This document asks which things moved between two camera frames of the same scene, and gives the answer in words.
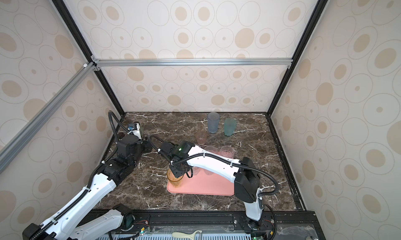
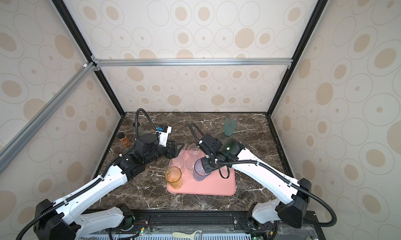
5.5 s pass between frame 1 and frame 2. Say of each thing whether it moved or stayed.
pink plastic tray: stayed
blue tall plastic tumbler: moved
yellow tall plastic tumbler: stayed
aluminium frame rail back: stayed
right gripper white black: moved
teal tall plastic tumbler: stayed
